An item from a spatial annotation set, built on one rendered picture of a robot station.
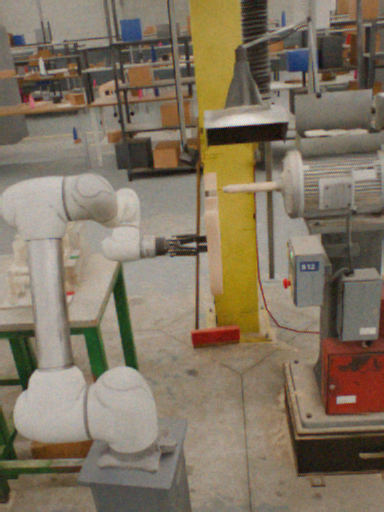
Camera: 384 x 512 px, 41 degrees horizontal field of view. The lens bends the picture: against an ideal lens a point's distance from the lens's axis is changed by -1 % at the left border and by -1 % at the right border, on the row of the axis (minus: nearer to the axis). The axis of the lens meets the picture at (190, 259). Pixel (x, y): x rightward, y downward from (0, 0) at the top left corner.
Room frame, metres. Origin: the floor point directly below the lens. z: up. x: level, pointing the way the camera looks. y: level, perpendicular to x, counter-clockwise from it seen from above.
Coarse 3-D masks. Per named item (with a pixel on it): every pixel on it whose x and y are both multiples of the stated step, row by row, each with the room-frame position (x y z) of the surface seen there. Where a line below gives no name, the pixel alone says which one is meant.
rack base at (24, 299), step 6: (24, 288) 1.86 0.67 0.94; (72, 288) 1.82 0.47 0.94; (24, 294) 1.80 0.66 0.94; (18, 300) 1.76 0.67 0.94; (24, 300) 1.75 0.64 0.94; (30, 300) 1.75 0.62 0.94; (72, 300) 1.74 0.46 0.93; (0, 306) 1.73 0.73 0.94; (6, 306) 1.72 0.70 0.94; (12, 306) 1.72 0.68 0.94; (18, 306) 1.71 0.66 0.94; (24, 306) 1.71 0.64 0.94; (30, 306) 1.71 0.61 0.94
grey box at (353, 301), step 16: (352, 208) 1.72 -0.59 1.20; (352, 272) 1.70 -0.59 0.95; (368, 272) 1.73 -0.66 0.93; (352, 288) 1.67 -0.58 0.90; (368, 288) 1.66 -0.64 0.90; (352, 304) 1.67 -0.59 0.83; (368, 304) 1.66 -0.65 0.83; (352, 320) 1.67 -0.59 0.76; (368, 320) 1.66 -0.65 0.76; (352, 336) 1.67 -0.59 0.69; (368, 336) 1.66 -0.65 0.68
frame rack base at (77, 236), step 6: (78, 222) 2.12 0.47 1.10; (84, 222) 2.15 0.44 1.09; (72, 228) 2.06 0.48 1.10; (78, 228) 2.05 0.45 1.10; (84, 228) 2.13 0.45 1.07; (18, 234) 2.05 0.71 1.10; (72, 234) 2.01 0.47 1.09; (78, 234) 2.01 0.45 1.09; (84, 234) 2.11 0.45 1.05; (72, 240) 2.01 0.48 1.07; (78, 240) 2.01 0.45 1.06; (84, 240) 2.09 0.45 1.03; (72, 246) 2.01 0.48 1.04; (78, 246) 2.01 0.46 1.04; (84, 246) 2.07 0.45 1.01; (84, 252) 2.05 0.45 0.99; (84, 258) 2.03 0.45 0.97; (84, 264) 2.02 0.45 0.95
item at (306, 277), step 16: (304, 240) 1.65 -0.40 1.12; (288, 256) 1.65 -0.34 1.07; (304, 256) 1.54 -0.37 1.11; (320, 256) 1.53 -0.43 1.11; (288, 272) 1.68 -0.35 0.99; (304, 272) 1.54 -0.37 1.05; (320, 272) 1.53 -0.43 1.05; (336, 272) 1.70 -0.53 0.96; (304, 288) 1.54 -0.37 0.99; (320, 288) 1.53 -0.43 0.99; (304, 304) 1.54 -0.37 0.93; (320, 304) 1.53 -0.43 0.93
